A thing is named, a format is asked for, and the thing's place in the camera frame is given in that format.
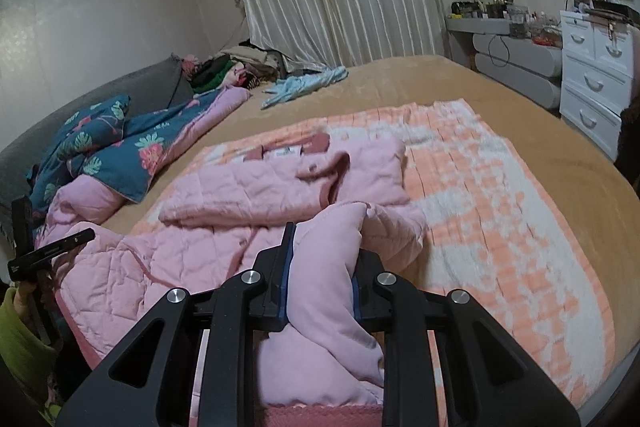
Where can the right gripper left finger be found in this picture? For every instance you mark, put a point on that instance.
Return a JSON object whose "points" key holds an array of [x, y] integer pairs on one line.
{"points": [[189, 360]]}

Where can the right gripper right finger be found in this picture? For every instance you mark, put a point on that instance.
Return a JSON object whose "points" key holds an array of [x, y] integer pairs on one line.
{"points": [[451, 341]]}

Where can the pink quilted jacket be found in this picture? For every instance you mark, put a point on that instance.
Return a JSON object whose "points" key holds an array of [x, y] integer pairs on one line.
{"points": [[345, 198]]}

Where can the pile of mixed clothes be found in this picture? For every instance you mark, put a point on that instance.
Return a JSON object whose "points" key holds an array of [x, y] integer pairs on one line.
{"points": [[244, 65]]}

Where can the blue floral pink quilt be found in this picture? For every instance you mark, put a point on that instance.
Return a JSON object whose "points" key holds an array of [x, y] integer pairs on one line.
{"points": [[101, 158]]}

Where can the orange checked cloud blanket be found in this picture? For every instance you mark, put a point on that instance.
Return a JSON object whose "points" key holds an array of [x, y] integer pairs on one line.
{"points": [[432, 189]]}

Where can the tan bed sheet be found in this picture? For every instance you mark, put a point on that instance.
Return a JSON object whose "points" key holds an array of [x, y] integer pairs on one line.
{"points": [[475, 86]]}

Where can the light blue garment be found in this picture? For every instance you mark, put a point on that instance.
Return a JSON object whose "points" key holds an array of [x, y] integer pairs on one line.
{"points": [[288, 89]]}

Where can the grey dressing table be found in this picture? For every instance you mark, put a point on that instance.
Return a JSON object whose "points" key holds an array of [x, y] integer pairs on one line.
{"points": [[511, 45]]}

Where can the white drawer cabinet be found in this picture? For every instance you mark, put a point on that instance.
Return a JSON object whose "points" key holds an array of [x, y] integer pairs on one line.
{"points": [[600, 76]]}

